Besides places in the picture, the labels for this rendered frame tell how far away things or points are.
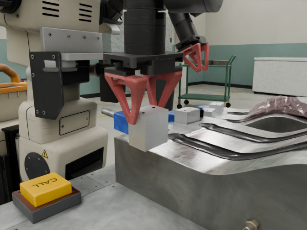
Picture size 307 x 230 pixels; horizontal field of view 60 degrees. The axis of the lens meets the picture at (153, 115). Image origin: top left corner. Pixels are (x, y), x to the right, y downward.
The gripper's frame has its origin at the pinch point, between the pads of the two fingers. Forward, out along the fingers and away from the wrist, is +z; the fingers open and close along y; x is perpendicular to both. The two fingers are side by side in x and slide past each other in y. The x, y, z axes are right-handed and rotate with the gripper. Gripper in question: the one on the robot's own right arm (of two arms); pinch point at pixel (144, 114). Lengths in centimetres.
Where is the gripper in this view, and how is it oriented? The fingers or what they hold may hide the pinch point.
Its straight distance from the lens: 40.2
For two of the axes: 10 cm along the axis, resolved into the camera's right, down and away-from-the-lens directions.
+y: 6.9, -2.2, 6.9
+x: -7.2, -2.3, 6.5
